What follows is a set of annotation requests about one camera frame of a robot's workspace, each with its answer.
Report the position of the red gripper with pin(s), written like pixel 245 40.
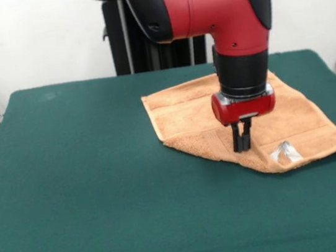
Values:
pixel 244 109

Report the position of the orange terry towel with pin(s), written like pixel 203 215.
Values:
pixel 185 117

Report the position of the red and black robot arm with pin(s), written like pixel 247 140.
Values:
pixel 211 7

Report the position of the dark green table cloth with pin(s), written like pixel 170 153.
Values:
pixel 73 208

